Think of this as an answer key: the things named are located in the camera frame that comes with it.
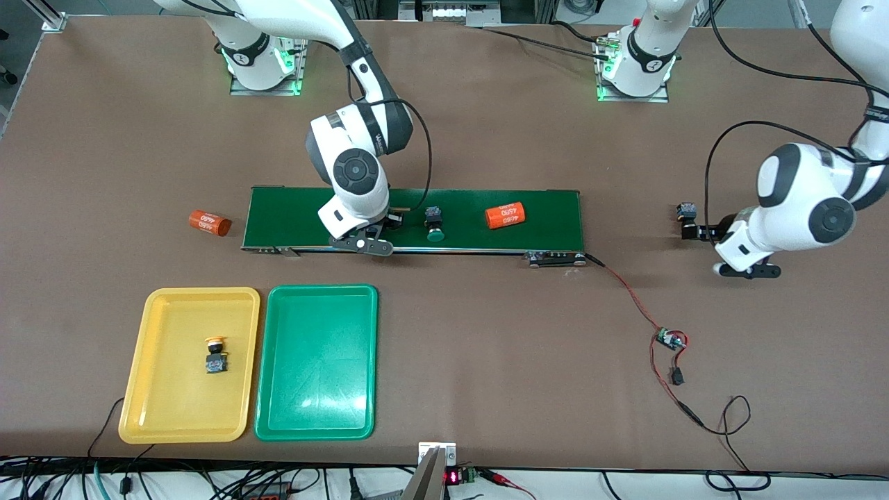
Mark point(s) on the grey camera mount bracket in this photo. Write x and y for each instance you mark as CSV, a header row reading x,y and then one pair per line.
x,y
427,479

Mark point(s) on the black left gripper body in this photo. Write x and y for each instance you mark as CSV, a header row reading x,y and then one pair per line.
x,y
724,226

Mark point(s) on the green conveyor belt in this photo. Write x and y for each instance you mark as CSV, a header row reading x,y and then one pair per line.
x,y
472,236

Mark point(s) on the red clip lead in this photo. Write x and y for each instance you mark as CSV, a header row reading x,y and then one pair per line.
x,y
503,479

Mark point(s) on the red digit display module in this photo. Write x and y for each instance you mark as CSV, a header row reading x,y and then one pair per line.
x,y
453,477

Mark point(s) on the small black plug connector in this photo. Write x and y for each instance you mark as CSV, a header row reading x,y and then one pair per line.
x,y
676,377

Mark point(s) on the green plastic tray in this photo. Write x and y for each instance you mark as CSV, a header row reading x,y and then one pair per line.
x,y
316,361

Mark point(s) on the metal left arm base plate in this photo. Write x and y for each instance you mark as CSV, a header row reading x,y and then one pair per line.
x,y
632,99

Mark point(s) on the orange cylindrical battery cell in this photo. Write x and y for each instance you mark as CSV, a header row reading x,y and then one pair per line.
x,y
505,216
210,222

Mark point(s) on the green push button switch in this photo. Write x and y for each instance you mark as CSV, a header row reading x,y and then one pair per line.
x,y
435,217
686,209

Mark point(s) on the orange power strip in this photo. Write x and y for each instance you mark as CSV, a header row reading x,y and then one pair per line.
x,y
267,494

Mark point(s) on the aluminium frame profile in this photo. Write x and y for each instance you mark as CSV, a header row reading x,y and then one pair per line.
x,y
48,17

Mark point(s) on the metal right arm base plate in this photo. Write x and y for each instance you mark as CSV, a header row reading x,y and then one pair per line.
x,y
264,92

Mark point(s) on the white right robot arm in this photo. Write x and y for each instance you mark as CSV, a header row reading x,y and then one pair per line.
x,y
368,201

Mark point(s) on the small green circuit board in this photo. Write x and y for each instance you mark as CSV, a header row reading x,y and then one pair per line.
x,y
670,339

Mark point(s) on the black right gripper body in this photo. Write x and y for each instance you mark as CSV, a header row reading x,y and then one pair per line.
x,y
392,217

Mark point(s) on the yellow plastic tray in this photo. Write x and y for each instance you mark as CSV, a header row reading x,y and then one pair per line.
x,y
173,403

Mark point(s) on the yellow push button switch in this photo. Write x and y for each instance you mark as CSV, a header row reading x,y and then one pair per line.
x,y
397,217
217,362

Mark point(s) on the grey control box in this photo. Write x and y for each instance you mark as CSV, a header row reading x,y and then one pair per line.
x,y
448,10

